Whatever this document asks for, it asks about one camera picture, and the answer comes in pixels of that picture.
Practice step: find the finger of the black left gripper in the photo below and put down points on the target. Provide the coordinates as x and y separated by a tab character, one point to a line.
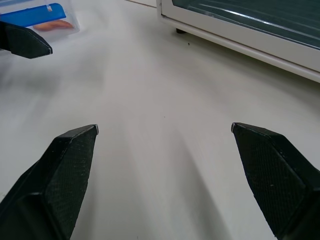
23	41

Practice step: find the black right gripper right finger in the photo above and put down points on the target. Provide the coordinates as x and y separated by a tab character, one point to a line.
275	180

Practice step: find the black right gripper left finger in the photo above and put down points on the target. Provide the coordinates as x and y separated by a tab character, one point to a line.
62	180

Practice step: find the clear container with blue lid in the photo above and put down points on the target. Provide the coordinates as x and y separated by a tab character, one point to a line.
65	25

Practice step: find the white toaster oven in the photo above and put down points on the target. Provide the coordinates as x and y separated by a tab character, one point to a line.
240	27

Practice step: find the blue container lid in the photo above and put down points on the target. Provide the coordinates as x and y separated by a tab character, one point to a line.
32	15

